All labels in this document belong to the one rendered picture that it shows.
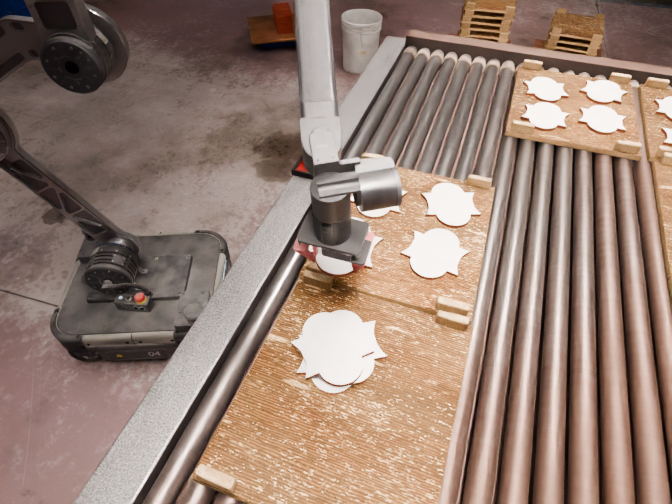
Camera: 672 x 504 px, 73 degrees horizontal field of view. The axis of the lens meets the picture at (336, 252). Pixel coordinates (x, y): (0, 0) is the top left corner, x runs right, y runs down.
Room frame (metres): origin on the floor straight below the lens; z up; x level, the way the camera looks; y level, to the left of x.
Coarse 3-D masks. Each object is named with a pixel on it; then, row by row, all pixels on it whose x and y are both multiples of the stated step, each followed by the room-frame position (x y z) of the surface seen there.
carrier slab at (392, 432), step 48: (336, 288) 0.54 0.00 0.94; (288, 336) 0.43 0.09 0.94; (384, 336) 0.43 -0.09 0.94; (432, 336) 0.43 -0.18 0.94; (288, 384) 0.34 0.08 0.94; (384, 384) 0.34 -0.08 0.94; (432, 384) 0.34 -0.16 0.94; (240, 432) 0.26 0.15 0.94; (288, 432) 0.26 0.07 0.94; (336, 432) 0.26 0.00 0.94; (384, 432) 0.26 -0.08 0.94; (432, 432) 0.26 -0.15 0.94; (240, 480) 0.19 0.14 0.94; (288, 480) 0.19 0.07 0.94; (336, 480) 0.19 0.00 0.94; (384, 480) 0.19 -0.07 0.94; (432, 480) 0.19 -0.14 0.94
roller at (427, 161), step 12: (468, 60) 1.56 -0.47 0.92; (456, 72) 1.47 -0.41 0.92; (456, 84) 1.39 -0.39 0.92; (456, 96) 1.33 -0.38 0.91; (444, 108) 1.24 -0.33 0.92; (444, 120) 1.18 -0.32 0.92; (432, 132) 1.12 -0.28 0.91; (444, 132) 1.13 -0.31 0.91; (432, 144) 1.06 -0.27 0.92; (432, 156) 1.00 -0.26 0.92; (420, 168) 0.95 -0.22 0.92; (432, 168) 0.97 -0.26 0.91
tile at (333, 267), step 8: (376, 240) 0.57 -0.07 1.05; (320, 248) 0.54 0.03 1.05; (320, 256) 0.53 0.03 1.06; (368, 256) 0.53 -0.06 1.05; (320, 264) 0.51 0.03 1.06; (328, 264) 0.51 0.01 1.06; (336, 264) 0.51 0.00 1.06; (344, 264) 0.51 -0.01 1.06; (368, 264) 0.51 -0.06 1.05; (328, 272) 0.49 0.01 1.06; (336, 272) 0.49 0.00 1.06; (344, 272) 0.49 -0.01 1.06; (352, 272) 0.49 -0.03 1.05
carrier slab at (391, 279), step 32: (416, 192) 0.83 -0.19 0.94; (480, 192) 0.83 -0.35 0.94; (384, 224) 0.73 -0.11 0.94; (416, 224) 0.73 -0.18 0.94; (480, 224) 0.73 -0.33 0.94; (384, 256) 0.63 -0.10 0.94; (480, 256) 0.63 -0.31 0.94; (352, 288) 0.55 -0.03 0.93; (384, 288) 0.54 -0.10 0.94; (416, 288) 0.54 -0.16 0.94; (448, 288) 0.54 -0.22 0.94
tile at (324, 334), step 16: (320, 320) 0.45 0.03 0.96; (336, 320) 0.45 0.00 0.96; (352, 320) 0.45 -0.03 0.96; (304, 336) 0.42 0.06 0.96; (320, 336) 0.42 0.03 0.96; (336, 336) 0.42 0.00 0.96; (352, 336) 0.42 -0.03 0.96; (304, 352) 0.39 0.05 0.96; (320, 352) 0.39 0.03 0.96; (336, 352) 0.39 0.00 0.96; (352, 352) 0.39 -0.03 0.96; (368, 352) 0.39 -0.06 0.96; (320, 368) 0.36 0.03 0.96; (336, 368) 0.36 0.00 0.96; (352, 368) 0.36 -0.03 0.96; (336, 384) 0.33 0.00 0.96
